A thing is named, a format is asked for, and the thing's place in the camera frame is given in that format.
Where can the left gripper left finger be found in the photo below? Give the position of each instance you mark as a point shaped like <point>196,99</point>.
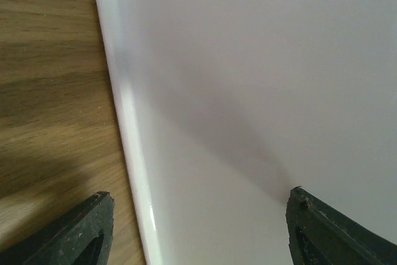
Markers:
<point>83,235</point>

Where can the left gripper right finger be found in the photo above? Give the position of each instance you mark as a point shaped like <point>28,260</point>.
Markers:
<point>319,234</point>

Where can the white plastic tub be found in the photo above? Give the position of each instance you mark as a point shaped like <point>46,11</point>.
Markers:
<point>224,106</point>

